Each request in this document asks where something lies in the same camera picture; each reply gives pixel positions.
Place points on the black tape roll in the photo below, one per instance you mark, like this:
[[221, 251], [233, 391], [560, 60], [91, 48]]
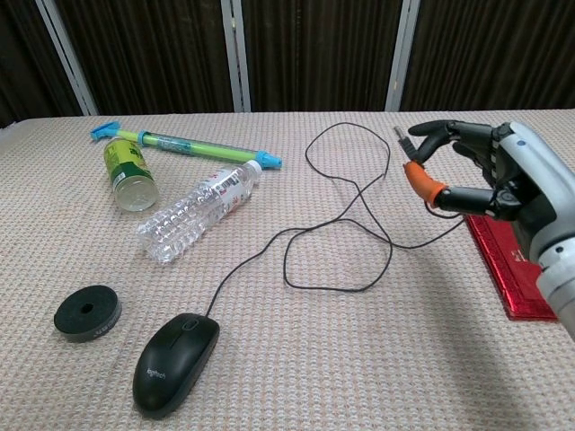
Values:
[[104, 310]]

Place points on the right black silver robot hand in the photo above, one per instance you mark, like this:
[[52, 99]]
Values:
[[525, 179]]

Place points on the beige woven tablecloth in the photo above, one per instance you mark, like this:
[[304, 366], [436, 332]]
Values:
[[314, 386]]

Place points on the grey partition frame post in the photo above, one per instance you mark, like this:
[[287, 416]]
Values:
[[236, 54], [402, 54], [67, 54]]

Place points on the clear plastic water bottle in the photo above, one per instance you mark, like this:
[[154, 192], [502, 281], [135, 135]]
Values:
[[193, 211]]

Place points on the black Logitech computer mouse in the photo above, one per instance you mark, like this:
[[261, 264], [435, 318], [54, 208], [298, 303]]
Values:
[[175, 363]]

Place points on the red certificate folder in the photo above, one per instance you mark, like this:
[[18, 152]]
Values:
[[503, 269]]

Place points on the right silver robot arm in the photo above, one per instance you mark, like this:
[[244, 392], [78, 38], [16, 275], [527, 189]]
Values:
[[561, 287]]

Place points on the green blue water squirter toy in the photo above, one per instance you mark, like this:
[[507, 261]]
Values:
[[202, 147]]

